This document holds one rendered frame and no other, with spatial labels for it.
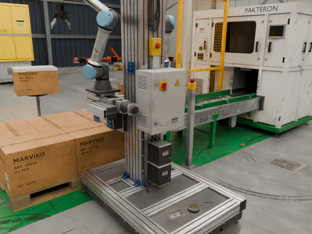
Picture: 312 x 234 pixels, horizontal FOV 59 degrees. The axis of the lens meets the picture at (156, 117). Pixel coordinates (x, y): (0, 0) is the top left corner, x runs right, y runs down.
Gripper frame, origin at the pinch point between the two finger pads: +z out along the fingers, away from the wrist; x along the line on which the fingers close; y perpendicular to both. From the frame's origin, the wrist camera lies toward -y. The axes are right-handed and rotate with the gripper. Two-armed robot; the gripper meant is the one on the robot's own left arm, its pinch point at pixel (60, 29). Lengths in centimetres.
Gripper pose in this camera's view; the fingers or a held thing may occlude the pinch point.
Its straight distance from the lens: 244.4
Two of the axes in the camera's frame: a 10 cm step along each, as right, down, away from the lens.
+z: -0.1, 9.6, 2.7
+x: 7.7, -1.7, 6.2
